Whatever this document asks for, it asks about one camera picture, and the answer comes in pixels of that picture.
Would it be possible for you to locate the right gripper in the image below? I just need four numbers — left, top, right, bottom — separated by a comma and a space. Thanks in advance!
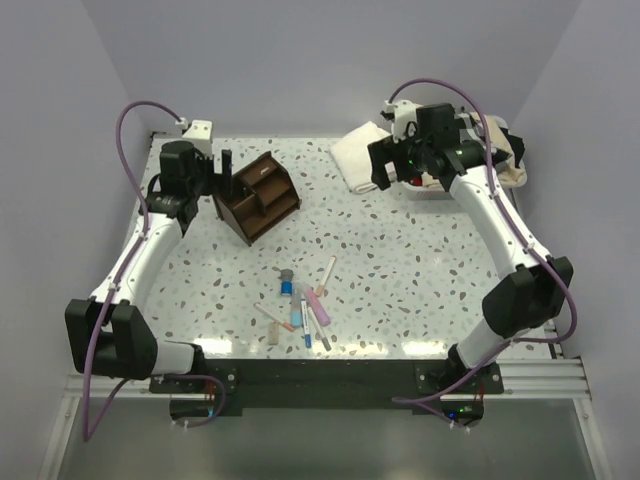
368, 127, 432, 191

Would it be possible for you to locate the brown wooden desk organizer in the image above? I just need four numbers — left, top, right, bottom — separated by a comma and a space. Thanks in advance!
213, 151, 301, 246

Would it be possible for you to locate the blue grey correction bottle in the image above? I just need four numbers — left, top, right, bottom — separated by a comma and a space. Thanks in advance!
279, 269, 294, 296

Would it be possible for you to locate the white pen orange cap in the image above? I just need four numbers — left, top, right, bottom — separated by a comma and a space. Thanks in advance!
315, 255, 337, 296

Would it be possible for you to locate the pink highlighter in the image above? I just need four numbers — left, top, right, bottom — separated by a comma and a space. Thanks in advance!
303, 286, 331, 326

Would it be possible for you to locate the white pen orange tip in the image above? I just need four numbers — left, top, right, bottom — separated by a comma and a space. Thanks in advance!
254, 302, 295, 332

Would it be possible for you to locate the grey white pen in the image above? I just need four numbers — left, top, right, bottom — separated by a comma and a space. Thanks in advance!
308, 307, 331, 352

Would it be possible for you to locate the blue white marker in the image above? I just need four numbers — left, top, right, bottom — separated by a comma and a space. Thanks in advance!
300, 298, 312, 349

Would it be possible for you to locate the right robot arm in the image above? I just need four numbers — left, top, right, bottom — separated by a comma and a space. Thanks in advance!
368, 100, 573, 394

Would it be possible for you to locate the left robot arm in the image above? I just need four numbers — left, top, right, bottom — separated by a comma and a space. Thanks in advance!
65, 140, 232, 392

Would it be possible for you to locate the white folded towel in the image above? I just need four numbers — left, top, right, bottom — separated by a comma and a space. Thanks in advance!
330, 121, 389, 194

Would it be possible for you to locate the white laundry basket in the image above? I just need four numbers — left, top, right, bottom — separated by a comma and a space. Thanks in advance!
400, 179, 453, 201

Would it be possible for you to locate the beige cloth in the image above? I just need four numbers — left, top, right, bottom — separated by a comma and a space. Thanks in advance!
459, 112, 527, 189

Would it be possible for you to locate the beige eraser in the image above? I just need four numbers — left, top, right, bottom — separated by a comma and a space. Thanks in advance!
268, 323, 279, 345

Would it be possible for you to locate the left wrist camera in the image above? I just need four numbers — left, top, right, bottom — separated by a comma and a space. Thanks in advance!
182, 120, 213, 157

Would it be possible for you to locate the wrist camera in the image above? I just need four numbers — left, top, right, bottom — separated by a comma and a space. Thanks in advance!
182, 120, 213, 157
381, 100, 421, 143

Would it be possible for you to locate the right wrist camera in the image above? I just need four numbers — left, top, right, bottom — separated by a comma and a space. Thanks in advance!
381, 100, 421, 143

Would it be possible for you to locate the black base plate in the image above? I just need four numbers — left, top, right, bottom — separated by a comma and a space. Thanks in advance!
149, 359, 446, 420

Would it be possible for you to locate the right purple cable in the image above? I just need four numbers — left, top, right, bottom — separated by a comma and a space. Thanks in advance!
388, 77, 576, 419

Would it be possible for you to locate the purple cable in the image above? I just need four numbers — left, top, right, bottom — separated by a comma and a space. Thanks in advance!
82, 101, 227, 442
388, 77, 576, 419

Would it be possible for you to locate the aluminium rail frame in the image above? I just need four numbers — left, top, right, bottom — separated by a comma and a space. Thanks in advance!
37, 319, 614, 480

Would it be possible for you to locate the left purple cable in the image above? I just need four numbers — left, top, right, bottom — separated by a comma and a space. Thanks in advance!
82, 101, 227, 442

